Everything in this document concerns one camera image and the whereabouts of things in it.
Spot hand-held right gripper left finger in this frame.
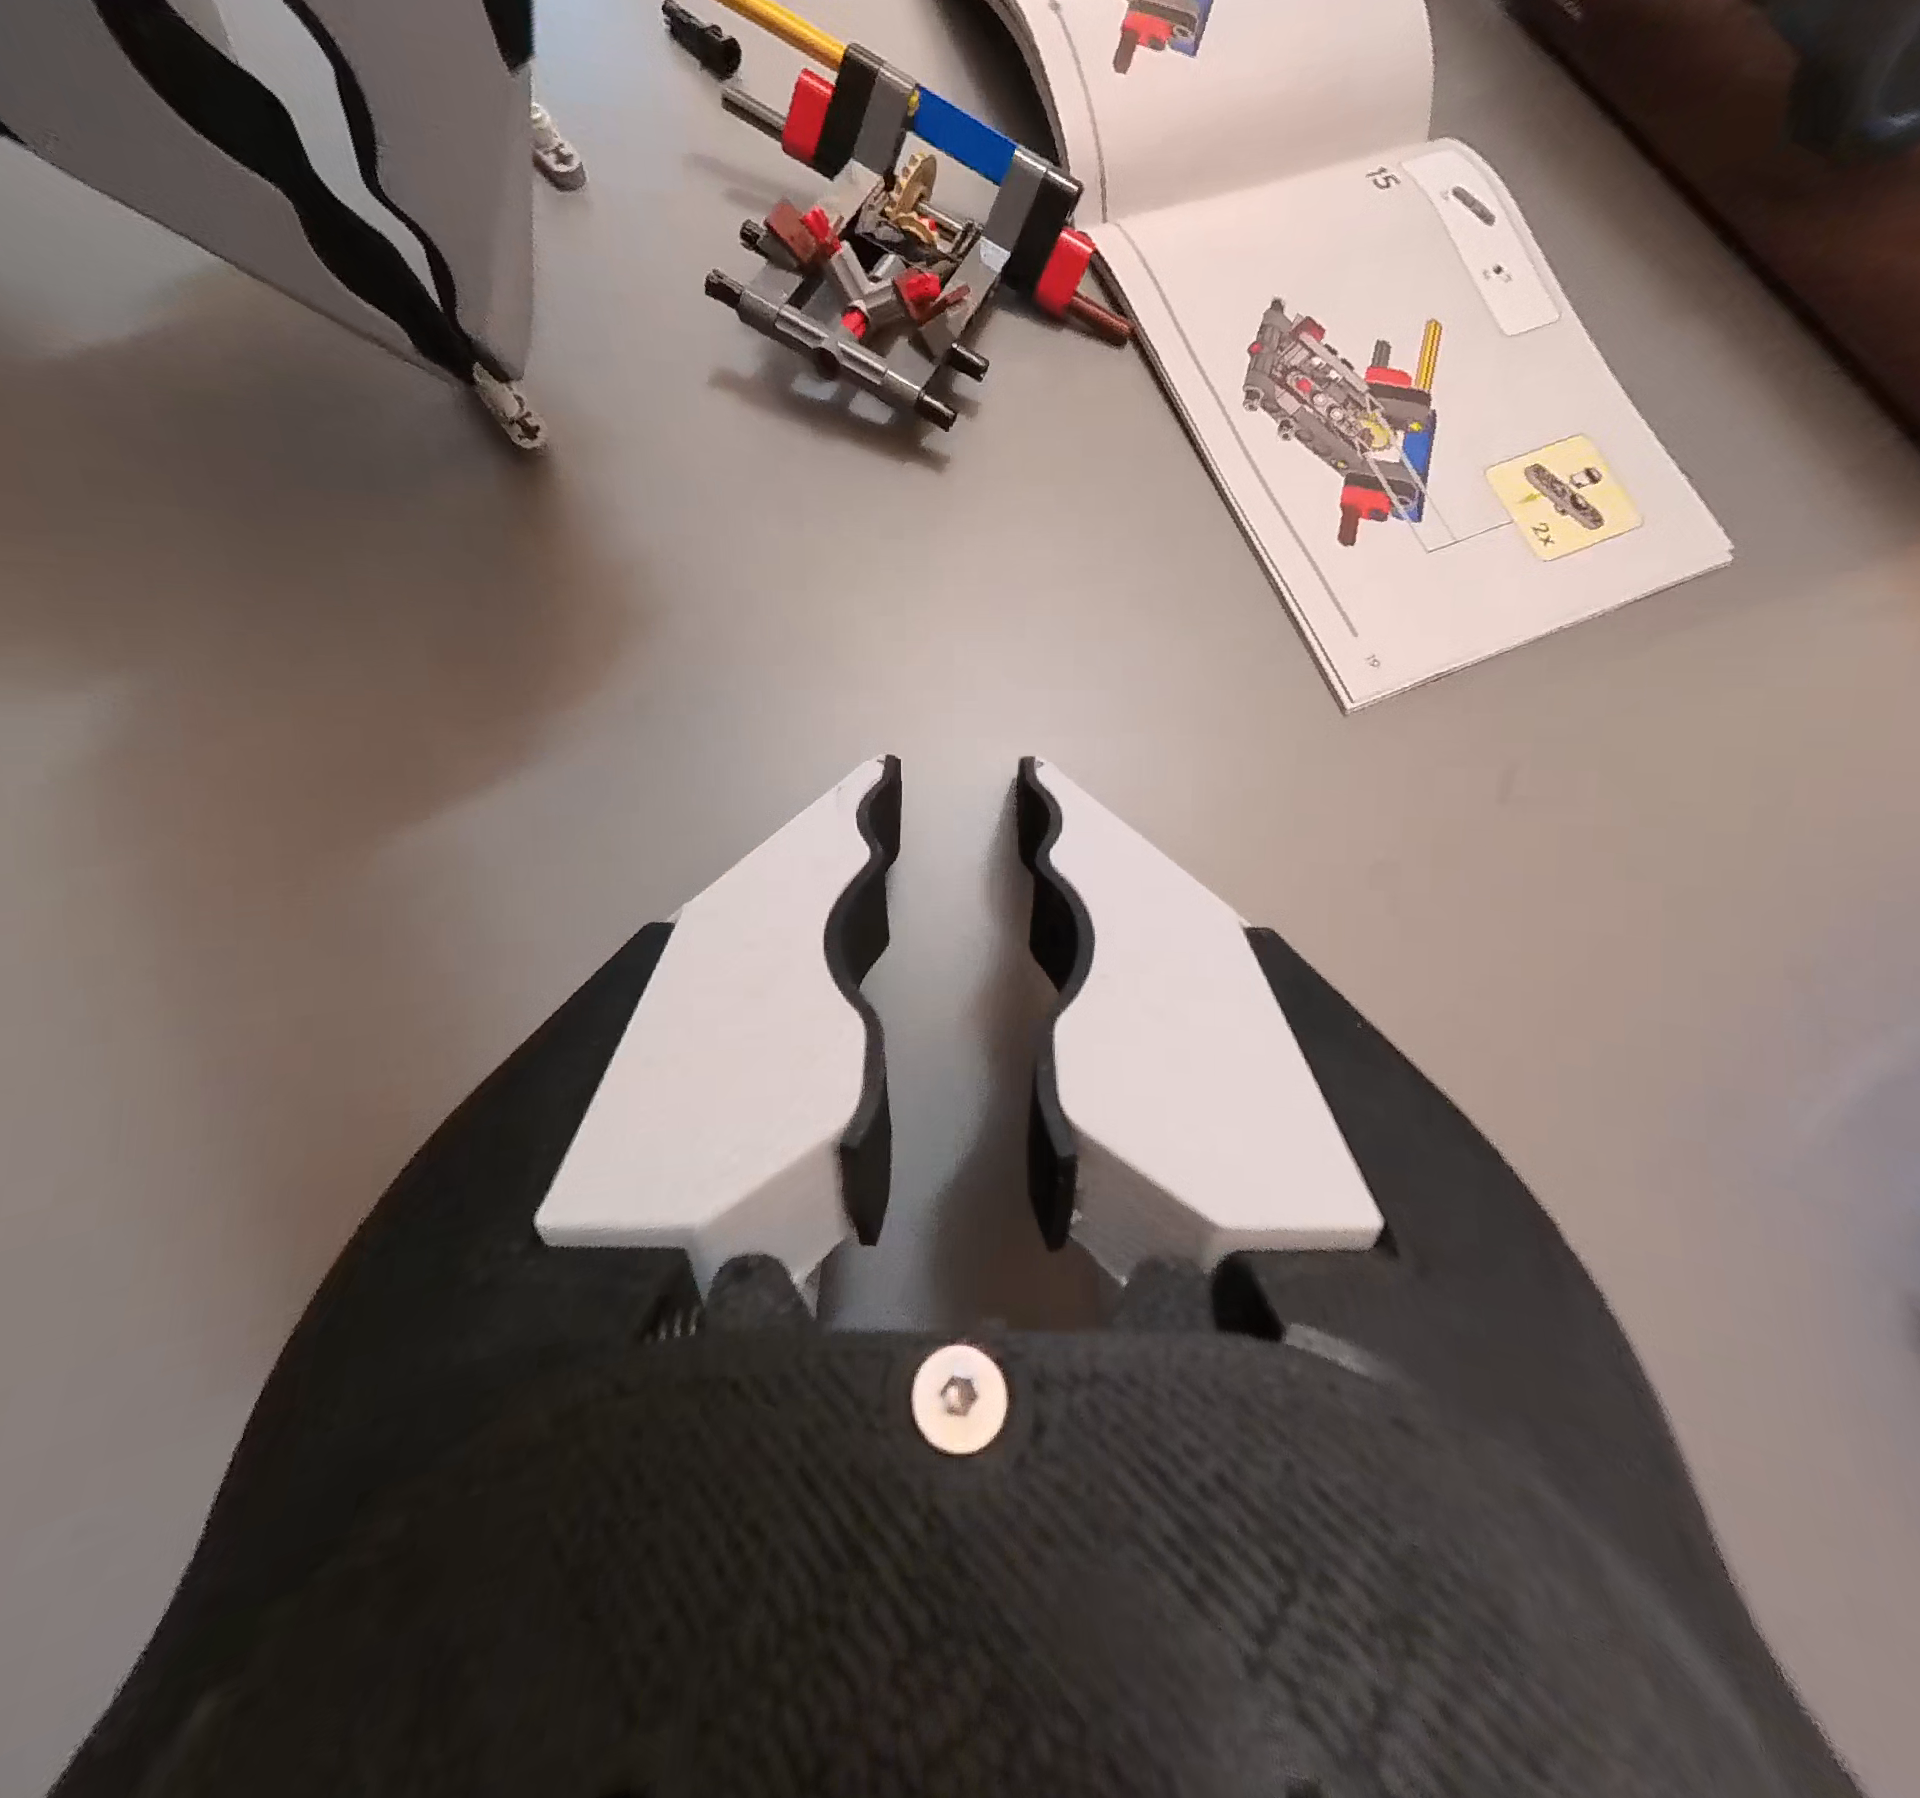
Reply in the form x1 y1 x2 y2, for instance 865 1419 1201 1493
532 754 907 1307

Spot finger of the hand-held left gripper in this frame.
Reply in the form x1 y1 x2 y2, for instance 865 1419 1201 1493
0 0 474 385
163 0 536 377

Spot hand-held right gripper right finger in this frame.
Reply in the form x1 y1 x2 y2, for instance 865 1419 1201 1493
1017 756 1388 1287

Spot lego chassis assembly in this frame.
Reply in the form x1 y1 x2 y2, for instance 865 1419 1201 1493
672 0 1131 433

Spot dark toy set box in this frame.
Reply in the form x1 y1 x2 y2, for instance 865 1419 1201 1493
1421 0 1920 447

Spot open instruction booklet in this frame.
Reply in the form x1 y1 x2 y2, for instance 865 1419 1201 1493
886 0 1737 716

